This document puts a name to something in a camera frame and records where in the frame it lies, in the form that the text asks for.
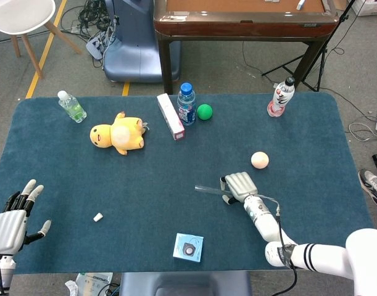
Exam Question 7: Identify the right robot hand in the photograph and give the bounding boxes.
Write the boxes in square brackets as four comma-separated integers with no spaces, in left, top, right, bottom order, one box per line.
[219,171,259,205]

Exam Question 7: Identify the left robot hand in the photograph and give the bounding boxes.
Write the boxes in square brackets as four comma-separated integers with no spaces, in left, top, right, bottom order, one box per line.
[0,178,52,257]

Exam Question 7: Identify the transparent glass test tube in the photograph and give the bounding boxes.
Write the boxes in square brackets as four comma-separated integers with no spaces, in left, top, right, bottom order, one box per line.
[194,184,232,197]

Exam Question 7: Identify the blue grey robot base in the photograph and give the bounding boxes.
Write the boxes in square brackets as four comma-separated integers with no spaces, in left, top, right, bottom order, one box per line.
[103,0,181,83]

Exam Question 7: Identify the cream peach ball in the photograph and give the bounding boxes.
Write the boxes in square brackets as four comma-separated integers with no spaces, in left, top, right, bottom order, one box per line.
[251,151,270,170]

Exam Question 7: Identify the light blue speaker box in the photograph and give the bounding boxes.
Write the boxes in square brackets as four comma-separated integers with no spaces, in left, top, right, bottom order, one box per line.
[172,232,205,263]

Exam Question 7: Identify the green ball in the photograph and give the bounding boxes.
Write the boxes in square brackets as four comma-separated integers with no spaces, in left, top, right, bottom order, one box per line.
[196,104,213,121]

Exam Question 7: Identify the black cap pink drink bottle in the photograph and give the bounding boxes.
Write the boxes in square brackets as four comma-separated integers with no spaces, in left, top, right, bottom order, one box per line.
[267,76,296,118]

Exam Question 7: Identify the blue cap drink bottle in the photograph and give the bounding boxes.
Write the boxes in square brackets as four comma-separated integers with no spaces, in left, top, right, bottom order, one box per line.
[176,82,197,127]

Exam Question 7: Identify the white pink toothpaste box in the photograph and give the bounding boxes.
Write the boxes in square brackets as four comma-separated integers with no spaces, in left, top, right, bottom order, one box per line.
[156,92,186,141]

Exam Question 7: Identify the clear plastic bag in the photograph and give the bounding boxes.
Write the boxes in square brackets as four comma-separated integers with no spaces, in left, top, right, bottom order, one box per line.
[64,273,115,296]

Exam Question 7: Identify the teal table mat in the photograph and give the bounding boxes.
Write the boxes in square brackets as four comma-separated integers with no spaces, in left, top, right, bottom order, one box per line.
[0,93,377,275]

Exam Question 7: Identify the yellow plush duck toy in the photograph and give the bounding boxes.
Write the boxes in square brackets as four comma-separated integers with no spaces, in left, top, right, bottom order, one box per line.
[89,111,151,156]

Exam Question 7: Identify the grey sneaker shoe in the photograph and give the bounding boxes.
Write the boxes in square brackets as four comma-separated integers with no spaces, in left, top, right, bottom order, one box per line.
[357,168,377,210]

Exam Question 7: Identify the clear bottle green label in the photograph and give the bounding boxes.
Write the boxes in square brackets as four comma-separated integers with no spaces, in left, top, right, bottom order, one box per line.
[57,90,88,124]

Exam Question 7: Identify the brown mahjong table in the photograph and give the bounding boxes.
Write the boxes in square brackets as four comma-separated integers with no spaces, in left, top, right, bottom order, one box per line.
[153,0,340,95]

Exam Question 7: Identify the grey power strip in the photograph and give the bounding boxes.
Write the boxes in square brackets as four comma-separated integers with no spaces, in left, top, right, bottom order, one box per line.
[85,33,115,61]

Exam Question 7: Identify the black tripod stand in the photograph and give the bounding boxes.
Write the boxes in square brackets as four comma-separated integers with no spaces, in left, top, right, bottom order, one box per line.
[261,0,362,93]

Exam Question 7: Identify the white chair wooden legs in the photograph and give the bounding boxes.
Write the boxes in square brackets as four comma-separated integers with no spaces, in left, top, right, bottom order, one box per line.
[0,0,83,80]

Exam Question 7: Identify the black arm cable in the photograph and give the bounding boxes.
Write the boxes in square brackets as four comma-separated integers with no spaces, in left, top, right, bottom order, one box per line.
[255,194,299,296]

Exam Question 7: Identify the white cable coil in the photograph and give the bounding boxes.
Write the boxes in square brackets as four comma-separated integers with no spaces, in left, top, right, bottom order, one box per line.
[348,122,377,142]

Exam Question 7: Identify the black cable bundle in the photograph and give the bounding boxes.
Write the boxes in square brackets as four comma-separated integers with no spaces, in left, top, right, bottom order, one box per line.
[60,0,115,41]

